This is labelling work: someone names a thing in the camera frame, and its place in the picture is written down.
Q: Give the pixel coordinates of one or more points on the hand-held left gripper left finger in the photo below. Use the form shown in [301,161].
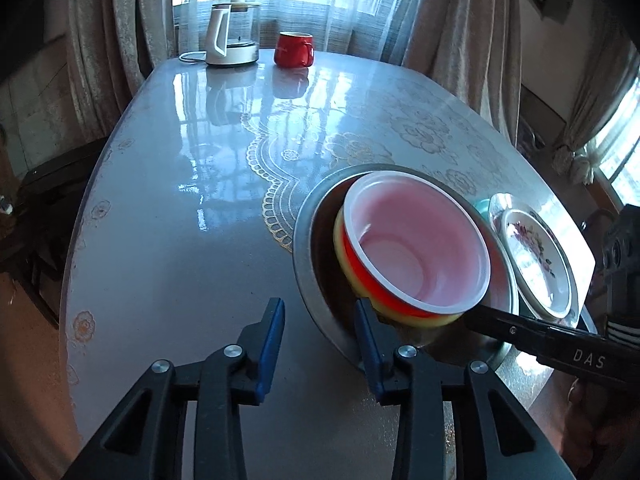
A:
[267,355]

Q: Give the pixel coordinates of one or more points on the red mug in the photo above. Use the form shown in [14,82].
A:
[292,51]

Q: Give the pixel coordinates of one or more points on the dark chair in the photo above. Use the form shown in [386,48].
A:
[50,210]

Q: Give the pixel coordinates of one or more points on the sheer white curtain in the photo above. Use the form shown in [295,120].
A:
[340,10]

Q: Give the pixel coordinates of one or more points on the yellow plastic bowl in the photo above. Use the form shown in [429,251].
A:
[350,270]

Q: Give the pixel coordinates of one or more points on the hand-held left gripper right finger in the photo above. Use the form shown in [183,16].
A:
[372,360]

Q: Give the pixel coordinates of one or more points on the white glass electric kettle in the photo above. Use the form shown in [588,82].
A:
[227,35]

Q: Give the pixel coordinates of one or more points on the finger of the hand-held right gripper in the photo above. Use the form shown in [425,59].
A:
[510,330]

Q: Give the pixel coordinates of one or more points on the stainless steel bowl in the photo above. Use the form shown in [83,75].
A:
[320,240]

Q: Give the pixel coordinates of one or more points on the red plastic bowl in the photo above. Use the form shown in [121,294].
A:
[425,240]

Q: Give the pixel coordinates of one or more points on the tied beige side curtain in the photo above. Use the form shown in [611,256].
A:
[595,125]

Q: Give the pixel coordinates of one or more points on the teal plastic plate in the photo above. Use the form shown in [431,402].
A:
[482,206]

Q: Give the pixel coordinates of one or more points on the small white floral plate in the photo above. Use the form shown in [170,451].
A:
[537,255]

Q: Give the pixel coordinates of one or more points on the beige patterned curtain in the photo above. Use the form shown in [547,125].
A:
[115,45]
[460,45]

